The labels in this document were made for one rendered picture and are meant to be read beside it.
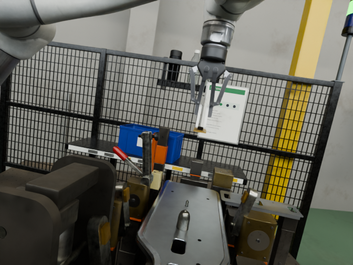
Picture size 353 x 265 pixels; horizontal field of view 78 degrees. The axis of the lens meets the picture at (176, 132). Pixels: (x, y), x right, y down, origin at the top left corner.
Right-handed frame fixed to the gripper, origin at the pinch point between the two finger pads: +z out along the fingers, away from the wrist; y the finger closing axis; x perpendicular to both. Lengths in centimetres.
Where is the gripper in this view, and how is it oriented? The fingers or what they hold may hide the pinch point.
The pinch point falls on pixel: (202, 116)
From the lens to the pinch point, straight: 66.8
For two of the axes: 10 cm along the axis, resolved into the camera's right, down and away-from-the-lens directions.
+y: 9.8, 1.8, -1.1
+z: -1.6, 9.8, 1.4
